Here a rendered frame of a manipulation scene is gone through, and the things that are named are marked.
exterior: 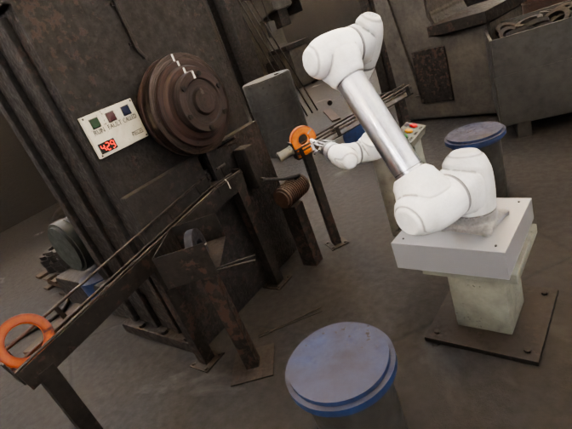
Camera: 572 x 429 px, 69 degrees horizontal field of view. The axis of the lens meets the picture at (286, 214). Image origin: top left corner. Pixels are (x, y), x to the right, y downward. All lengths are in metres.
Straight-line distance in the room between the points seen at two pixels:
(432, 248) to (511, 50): 2.13
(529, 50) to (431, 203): 2.21
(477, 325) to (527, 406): 0.35
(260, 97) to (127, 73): 2.81
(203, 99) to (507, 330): 1.57
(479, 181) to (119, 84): 1.53
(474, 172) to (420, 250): 0.32
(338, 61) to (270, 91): 3.31
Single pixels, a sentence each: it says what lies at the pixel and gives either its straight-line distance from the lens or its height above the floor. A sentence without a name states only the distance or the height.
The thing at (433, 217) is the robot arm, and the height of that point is 0.63.
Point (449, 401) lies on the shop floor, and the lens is 1.64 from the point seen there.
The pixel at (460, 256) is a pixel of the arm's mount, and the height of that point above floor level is 0.43.
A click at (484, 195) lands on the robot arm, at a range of 1.51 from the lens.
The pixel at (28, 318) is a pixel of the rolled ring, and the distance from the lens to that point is 1.76.
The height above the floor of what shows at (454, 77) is 0.40.
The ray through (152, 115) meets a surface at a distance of 1.93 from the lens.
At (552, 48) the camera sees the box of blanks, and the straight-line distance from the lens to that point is 3.44.
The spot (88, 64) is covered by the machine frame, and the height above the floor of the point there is 1.42.
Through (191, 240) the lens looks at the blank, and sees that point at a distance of 1.53.
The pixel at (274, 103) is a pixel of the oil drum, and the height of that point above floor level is 0.61.
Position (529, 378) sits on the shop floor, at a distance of 1.69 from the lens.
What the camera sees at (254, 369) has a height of 0.01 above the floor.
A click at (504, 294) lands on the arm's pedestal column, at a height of 0.21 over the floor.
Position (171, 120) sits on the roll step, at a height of 1.09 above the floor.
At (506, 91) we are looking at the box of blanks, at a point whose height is 0.37.
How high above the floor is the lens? 1.27
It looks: 23 degrees down
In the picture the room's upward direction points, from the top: 21 degrees counter-clockwise
